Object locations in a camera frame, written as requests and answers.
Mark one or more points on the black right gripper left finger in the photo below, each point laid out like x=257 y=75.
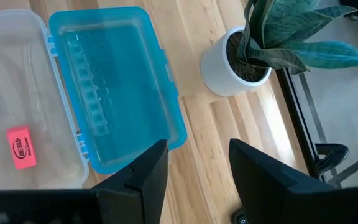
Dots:
x=141 y=186

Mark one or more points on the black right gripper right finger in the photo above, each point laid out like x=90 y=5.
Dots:
x=259 y=186

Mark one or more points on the clear pencil box blue lid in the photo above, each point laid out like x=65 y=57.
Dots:
x=120 y=93

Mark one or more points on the grey metal table strut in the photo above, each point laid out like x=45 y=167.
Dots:
x=314 y=112

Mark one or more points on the white round plant pot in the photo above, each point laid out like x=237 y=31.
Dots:
x=216 y=71

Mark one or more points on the pink rubber eraser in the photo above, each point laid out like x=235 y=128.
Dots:
x=22 y=147

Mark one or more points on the green snake plant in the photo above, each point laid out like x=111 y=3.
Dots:
x=291 y=28

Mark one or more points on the black frame clamp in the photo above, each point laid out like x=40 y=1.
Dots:
x=332 y=157

